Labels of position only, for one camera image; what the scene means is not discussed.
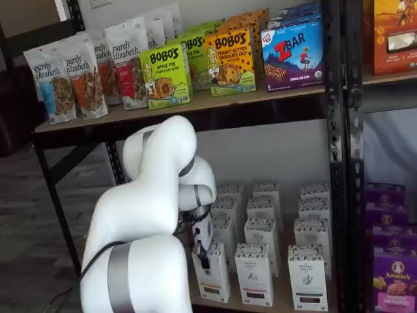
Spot granola bag red label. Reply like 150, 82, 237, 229
104, 16, 151, 111

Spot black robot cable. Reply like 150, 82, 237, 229
79, 208, 200, 284

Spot white box yellow strip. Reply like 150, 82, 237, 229
210, 196, 242, 229
210, 215, 236, 273
216, 183, 245, 206
191, 241, 231, 305

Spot granola bag orange label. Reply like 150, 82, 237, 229
63, 31, 109, 120
91, 36, 121, 107

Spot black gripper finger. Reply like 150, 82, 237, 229
195, 241, 212, 271

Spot green Bobo's apple pie box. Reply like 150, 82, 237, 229
177, 31, 213, 93
187, 19, 226, 37
139, 43, 194, 111

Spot black metal shelf rack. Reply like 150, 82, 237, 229
343, 0, 417, 313
0, 0, 347, 313

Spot purple Annie's box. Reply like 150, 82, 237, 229
370, 224, 414, 258
364, 202, 409, 233
364, 182, 407, 209
372, 246, 417, 313

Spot granola bag blue label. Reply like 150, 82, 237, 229
22, 44, 79, 126

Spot orange Bobo's peanut butter box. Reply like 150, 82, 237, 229
203, 27, 257, 98
225, 12, 266, 66

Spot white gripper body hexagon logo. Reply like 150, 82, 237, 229
191, 216, 215, 255

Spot white box dark strip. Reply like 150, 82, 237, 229
287, 244, 329, 312
299, 181, 331, 202
298, 197, 332, 223
293, 216, 332, 282

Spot blue purple Z Bar box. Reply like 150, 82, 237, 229
259, 22, 326, 93
266, 2, 324, 33

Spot white box pink strip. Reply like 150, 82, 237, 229
246, 196, 283, 229
243, 216, 280, 278
252, 181, 281, 203
233, 242, 275, 308

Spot white granola bag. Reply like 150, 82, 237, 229
143, 12, 167, 50
156, 1, 183, 45

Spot orange snack box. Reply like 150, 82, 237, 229
372, 0, 417, 77

